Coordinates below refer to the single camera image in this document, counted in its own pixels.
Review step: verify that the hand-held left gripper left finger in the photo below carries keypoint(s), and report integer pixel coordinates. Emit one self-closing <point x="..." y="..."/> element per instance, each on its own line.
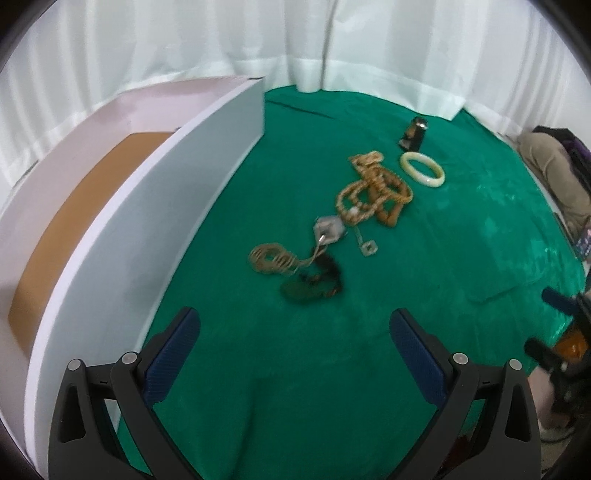
<point x="173" y="355"/>

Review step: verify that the small black jewelry stand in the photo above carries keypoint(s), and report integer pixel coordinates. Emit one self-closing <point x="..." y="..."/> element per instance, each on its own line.
<point x="414" y="134"/>

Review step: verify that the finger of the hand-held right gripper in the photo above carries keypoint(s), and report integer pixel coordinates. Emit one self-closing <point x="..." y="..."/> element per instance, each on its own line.
<point x="558" y="301"/>
<point x="542" y="350"/>

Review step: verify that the green velvet cloth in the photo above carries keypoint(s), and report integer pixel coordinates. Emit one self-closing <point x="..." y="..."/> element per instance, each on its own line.
<point x="323" y="369"/>

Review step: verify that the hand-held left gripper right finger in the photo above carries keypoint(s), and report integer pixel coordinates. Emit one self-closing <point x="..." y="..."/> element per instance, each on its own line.
<point x="415" y="355"/>

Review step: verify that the white curtain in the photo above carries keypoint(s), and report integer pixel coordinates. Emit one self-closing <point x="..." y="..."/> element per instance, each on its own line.
<point x="323" y="37"/>

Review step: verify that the white box with brown lining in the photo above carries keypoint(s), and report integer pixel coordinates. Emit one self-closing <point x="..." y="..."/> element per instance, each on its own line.
<point x="138" y="230"/>

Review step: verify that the small square pendant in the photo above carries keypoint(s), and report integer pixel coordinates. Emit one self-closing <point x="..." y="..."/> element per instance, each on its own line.
<point x="368" y="248"/>

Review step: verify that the pale jade bangle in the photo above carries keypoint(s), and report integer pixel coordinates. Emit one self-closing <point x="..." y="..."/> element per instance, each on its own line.
<point x="434" y="181"/>

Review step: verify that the silver hexagonal pendant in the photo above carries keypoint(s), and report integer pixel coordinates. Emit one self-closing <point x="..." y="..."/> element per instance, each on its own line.
<point x="328" y="228"/>

